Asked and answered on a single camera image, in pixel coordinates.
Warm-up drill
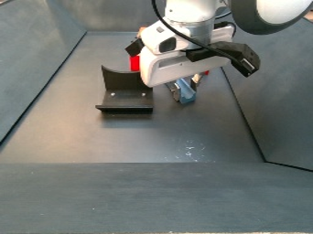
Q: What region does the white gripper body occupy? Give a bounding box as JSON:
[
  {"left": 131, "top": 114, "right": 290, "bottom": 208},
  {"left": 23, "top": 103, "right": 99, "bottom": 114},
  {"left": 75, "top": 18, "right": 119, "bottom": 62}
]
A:
[{"left": 139, "top": 21, "right": 229, "bottom": 87}]

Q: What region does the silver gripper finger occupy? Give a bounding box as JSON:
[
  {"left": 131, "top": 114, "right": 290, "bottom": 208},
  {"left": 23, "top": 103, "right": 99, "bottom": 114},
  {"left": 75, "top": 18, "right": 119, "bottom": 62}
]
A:
[
  {"left": 166, "top": 82, "right": 181, "bottom": 101},
  {"left": 191, "top": 73, "right": 204, "bottom": 90}
]

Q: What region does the blue arch object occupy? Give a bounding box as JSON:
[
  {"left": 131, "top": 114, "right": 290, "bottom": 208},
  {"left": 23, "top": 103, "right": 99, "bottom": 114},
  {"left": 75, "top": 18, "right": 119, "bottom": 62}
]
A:
[{"left": 177, "top": 79, "right": 195, "bottom": 104}]

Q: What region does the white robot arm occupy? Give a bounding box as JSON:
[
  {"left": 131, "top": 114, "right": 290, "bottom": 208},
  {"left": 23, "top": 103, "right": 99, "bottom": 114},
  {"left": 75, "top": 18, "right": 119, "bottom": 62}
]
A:
[{"left": 139, "top": 0, "right": 313, "bottom": 87}]

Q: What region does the black curved fixture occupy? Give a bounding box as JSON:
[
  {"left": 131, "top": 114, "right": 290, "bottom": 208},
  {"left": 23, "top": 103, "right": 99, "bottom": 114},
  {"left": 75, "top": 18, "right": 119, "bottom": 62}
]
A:
[{"left": 95, "top": 66, "right": 154, "bottom": 113}]

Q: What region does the black cable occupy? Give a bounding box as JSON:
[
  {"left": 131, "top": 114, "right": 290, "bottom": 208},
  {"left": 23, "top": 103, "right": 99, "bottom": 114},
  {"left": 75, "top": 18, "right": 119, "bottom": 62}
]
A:
[{"left": 150, "top": 0, "right": 246, "bottom": 67}]

